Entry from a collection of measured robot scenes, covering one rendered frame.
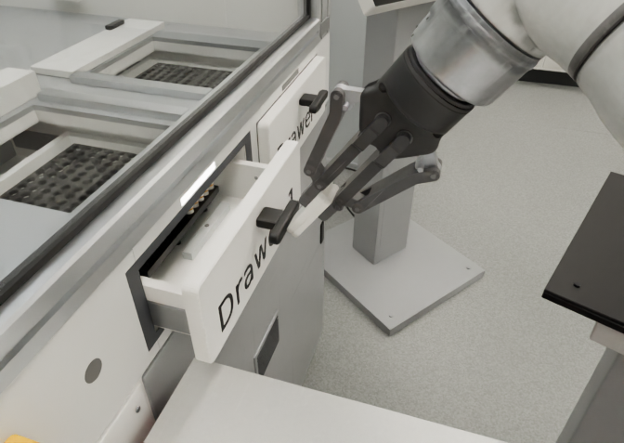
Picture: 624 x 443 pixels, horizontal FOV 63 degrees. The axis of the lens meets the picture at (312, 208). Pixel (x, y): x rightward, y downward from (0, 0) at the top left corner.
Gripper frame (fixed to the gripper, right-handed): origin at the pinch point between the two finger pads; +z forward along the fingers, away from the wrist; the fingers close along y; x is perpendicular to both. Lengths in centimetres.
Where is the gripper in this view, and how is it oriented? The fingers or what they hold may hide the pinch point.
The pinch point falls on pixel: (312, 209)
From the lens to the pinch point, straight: 54.6
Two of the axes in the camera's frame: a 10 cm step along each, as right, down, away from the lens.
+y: -7.8, -6.1, -1.4
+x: -3.0, 5.7, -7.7
